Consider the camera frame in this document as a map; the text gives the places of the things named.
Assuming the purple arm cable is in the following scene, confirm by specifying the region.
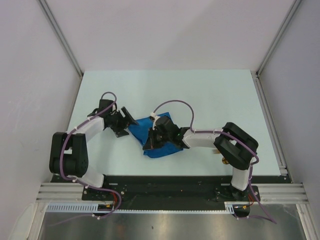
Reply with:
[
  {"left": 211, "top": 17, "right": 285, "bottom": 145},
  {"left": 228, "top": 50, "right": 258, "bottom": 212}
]
[
  {"left": 47, "top": 91, "right": 123, "bottom": 226},
  {"left": 151, "top": 99, "right": 277, "bottom": 225}
]

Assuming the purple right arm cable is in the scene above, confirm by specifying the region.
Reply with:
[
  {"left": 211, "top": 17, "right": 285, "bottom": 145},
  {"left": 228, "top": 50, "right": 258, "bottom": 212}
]
[{"left": 151, "top": 99, "right": 277, "bottom": 225}]

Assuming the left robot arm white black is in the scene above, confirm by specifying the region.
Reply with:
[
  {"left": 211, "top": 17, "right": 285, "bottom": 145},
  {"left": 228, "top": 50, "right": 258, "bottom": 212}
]
[{"left": 49, "top": 99, "right": 139, "bottom": 200}]

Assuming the white slotted cable duct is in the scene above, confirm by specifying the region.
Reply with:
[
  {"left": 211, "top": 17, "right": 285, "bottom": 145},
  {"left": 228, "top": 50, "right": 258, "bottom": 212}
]
[{"left": 46, "top": 203, "right": 235, "bottom": 214}]

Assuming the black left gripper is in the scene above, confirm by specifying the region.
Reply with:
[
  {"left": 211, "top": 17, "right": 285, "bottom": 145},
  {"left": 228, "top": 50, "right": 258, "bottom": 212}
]
[{"left": 108, "top": 107, "right": 138, "bottom": 138}]

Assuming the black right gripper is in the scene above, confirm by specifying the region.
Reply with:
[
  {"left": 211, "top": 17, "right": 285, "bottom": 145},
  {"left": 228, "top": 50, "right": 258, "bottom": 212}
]
[{"left": 143, "top": 127, "right": 172, "bottom": 151}]

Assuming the aluminium corner post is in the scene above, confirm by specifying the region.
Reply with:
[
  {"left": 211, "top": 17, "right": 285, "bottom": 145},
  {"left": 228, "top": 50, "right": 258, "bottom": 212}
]
[
  {"left": 255, "top": 0, "right": 304, "bottom": 77},
  {"left": 36, "top": 0, "right": 84, "bottom": 79}
]

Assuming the gold spoon green handle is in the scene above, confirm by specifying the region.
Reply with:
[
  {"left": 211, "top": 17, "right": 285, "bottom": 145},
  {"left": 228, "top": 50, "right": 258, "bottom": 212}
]
[{"left": 222, "top": 157, "right": 229, "bottom": 165}]

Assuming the left aluminium corner post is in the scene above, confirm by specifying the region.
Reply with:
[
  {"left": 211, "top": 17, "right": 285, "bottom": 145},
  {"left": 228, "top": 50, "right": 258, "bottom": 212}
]
[{"left": 36, "top": 0, "right": 84, "bottom": 79}]

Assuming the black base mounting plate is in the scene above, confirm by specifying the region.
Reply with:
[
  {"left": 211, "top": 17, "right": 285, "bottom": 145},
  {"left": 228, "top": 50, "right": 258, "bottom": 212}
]
[{"left": 51, "top": 175, "right": 291, "bottom": 211}]

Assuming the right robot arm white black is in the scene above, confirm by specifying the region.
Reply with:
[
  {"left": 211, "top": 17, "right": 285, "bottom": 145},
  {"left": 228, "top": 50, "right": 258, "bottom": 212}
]
[{"left": 142, "top": 116, "right": 259, "bottom": 201}]

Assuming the aluminium front frame rail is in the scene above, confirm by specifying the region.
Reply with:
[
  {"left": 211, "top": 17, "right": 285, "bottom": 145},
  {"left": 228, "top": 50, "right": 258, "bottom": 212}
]
[{"left": 36, "top": 182, "right": 309, "bottom": 204}]

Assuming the right aluminium corner post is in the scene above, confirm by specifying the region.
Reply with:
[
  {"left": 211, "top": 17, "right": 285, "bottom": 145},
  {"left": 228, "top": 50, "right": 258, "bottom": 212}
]
[{"left": 255, "top": 0, "right": 304, "bottom": 77}]

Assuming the blue cloth napkin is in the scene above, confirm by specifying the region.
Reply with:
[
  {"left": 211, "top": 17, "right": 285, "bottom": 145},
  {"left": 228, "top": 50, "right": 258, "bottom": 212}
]
[{"left": 128, "top": 117, "right": 183, "bottom": 159}]

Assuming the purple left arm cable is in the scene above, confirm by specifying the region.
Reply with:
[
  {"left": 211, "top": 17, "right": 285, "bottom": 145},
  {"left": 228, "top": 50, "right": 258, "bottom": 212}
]
[{"left": 47, "top": 91, "right": 123, "bottom": 226}]

